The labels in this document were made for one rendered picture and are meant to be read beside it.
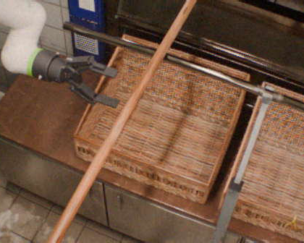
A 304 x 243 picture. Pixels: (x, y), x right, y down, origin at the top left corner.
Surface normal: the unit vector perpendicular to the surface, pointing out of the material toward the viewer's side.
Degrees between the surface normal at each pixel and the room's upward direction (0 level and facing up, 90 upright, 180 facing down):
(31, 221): 0
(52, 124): 0
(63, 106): 0
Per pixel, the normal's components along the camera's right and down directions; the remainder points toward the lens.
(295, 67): -0.37, 0.48
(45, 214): 0.02, -0.59
